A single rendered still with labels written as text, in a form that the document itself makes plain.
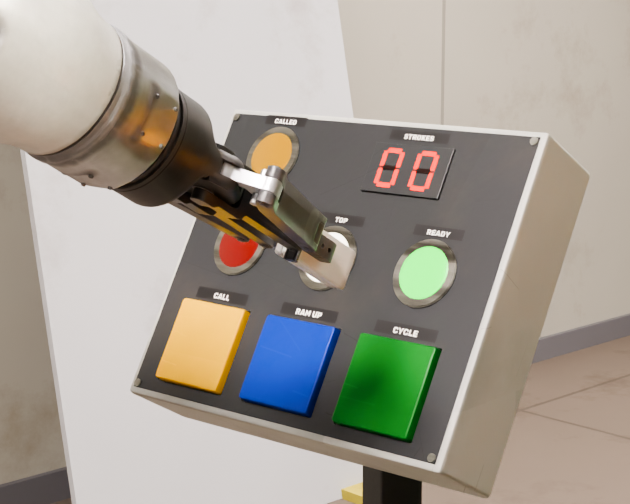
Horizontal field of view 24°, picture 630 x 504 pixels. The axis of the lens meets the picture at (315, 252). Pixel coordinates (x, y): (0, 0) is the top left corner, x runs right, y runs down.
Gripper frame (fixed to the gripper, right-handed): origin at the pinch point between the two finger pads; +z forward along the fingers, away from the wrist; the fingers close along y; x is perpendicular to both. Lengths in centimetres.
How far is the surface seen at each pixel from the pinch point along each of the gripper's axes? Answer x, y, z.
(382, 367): -4.7, -0.5, 12.5
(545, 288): 5.7, 7.0, 19.6
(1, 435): -12, -219, 164
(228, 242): 3.4, -21.2, 12.9
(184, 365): -8.2, -20.7, 12.5
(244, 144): 12.9, -23.9, 13.2
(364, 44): 133, -207, 229
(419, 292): 1.8, 0.3, 12.9
